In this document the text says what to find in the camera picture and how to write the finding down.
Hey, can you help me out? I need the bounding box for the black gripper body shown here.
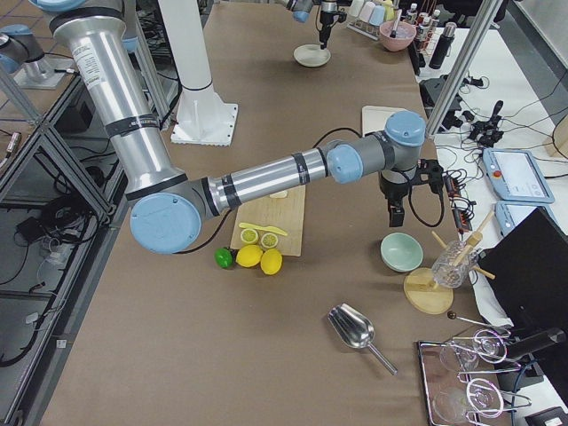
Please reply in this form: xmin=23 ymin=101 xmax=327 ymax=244
xmin=379 ymin=170 xmax=412 ymax=209
xmin=319 ymin=11 xmax=347 ymax=38

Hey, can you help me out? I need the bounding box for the cream shallow plate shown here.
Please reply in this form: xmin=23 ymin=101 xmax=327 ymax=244
xmin=293 ymin=44 xmax=332 ymax=68

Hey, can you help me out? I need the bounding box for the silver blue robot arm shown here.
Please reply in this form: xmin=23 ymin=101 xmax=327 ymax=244
xmin=37 ymin=1 xmax=426 ymax=254
xmin=277 ymin=0 xmax=347 ymax=50

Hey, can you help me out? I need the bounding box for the cream rabbit tray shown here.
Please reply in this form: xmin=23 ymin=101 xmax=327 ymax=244
xmin=361 ymin=106 xmax=413 ymax=136

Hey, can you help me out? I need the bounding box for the metal glass rack tray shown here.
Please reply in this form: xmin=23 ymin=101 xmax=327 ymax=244
xmin=416 ymin=328 xmax=532 ymax=425

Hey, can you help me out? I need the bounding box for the pastel cup rack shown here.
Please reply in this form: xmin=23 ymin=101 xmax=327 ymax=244
xmin=347 ymin=0 xmax=398 ymax=40

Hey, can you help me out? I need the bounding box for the mint green bowl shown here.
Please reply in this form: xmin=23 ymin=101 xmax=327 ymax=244
xmin=380 ymin=233 xmax=423 ymax=272

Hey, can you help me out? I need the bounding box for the pink bowl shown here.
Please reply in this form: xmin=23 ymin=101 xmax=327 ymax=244
xmin=379 ymin=21 xmax=416 ymax=51

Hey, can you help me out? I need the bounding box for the clear patterned glass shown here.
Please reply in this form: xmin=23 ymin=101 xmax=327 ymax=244
xmin=431 ymin=241 xmax=475 ymax=288

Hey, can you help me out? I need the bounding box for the wooden cutting board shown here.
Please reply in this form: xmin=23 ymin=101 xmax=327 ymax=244
xmin=230 ymin=186 xmax=305 ymax=256

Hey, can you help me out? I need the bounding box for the blue teach pendant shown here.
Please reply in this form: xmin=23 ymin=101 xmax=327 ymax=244
xmin=494 ymin=201 xmax=556 ymax=237
xmin=482 ymin=148 xmax=555 ymax=204

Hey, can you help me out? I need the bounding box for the black thermos bottle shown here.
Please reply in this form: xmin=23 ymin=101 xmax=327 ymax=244
xmin=429 ymin=22 xmax=457 ymax=69

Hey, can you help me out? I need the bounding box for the metal scoop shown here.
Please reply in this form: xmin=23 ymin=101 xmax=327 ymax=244
xmin=327 ymin=303 xmax=398 ymax=375

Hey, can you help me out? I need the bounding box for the lemon half right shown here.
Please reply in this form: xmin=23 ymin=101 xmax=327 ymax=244
xmin=259 ymin=233 xmax=280 ymax=249

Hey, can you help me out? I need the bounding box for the lemon half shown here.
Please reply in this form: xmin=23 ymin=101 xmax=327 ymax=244
xmin=259 ymin=233 xmax=280 ymax=249
xmin=240 ymin=228 xmax=259 ymax=245

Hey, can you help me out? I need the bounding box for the whole yellow lemon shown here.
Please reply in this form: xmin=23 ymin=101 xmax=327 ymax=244
xmin=235 ymin=245 xmax=264 ymax=268
xmin=260 ymin=248 xmax=283 ymax=275

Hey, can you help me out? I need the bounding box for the black monitor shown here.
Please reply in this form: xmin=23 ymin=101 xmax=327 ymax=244
xmin=479 ymin=208 xmax=567 ymax=330

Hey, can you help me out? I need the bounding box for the lemon half left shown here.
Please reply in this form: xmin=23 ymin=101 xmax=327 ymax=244
xmin=240 ymin=228 xmax=259 ymax=245

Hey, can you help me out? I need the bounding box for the yellow plastic knife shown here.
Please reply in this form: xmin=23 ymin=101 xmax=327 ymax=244
xmin=238 ymin=222 xmax=288 ymax=236

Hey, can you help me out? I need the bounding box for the green lime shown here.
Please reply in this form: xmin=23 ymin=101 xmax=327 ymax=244
xmin=214 ymin=247 xmax=235 ymax=269

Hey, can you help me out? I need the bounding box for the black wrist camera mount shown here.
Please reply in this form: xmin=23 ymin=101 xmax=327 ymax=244
xmin=413 ymin=159 xmax=462 ymax=197

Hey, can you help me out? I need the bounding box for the aluminium frame post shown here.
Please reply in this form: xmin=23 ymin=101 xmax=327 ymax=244
xmin=426 ymin=0 xmax=502 ymax=138

